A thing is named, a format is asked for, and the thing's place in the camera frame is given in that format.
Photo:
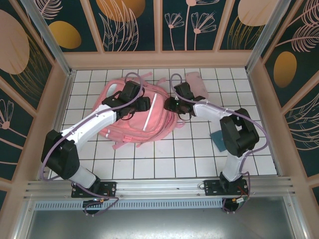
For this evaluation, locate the aluminium corner post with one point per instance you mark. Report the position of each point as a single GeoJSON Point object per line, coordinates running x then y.
{"type": "Point", "coordinates": [264, 37]}
{"type": "Point", "coordinates": [49, 37]}

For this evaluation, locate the pink school backpack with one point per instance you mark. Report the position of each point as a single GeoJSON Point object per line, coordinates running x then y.
{"type": "Point", "coordinates": [154, 124]}

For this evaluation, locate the aluminium side rail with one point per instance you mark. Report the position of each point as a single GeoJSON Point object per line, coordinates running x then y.
{"type": "Point", "coordinates": [64, 99]}

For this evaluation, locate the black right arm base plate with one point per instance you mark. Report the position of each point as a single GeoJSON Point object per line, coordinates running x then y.
{"type": "Point", "coordinates": [211, 188]}

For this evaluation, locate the aluminium mounting rail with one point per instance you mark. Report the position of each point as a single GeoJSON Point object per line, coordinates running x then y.
{"type": "Point", "coordinates": [159, 185]}

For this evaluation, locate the teal notebook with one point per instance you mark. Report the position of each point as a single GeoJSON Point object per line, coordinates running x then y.
{"type": "Point", "coordinates": [216, 139]}

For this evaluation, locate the pink pencil case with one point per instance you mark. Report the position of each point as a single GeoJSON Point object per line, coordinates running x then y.
{"type": "Point", "coordinates": [199, 84]}

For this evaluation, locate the grey metal sheet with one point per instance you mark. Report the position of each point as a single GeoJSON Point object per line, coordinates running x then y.
{"type": "Point", "coordinates": [159, 224]}

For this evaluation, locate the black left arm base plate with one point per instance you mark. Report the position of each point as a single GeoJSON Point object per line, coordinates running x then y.
{"type": "Point", "coordinates": [109, 189]}

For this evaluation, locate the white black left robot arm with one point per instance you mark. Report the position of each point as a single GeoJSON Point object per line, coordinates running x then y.
{"type": "Point", "coordinates": [92, 124]}

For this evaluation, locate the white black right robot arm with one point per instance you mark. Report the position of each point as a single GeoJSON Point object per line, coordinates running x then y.
{"type": "Point", "coordinates": [211, 112]}

